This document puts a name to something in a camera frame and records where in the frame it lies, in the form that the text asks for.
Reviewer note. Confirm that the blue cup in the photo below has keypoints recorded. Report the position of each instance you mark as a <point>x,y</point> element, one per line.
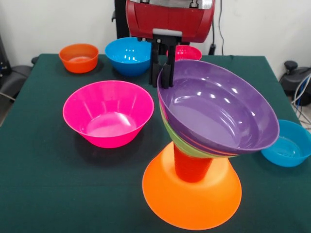
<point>289,155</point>

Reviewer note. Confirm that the orange cup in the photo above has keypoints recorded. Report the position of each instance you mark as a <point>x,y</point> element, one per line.
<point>79,65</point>
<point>192,170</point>

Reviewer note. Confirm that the large pink bowl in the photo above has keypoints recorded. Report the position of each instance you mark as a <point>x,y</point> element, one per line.
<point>107,116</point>

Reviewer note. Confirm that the blue bowl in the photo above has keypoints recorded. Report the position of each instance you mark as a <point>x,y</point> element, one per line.
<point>126,60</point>

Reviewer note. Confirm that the dark green tablecloth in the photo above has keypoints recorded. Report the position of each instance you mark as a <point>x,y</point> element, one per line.
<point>73,182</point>

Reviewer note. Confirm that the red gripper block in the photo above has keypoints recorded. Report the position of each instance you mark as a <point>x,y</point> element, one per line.
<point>170,21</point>

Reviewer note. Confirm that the small crimson bowl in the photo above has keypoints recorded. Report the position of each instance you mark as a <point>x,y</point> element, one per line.
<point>187,53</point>

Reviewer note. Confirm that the large green bowl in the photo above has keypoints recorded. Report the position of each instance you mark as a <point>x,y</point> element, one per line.
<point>169,131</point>

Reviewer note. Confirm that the large orange bowl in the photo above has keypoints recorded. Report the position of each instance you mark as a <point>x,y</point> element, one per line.
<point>194,206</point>

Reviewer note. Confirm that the purple bowl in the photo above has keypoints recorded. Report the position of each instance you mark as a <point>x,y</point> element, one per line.
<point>218,116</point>

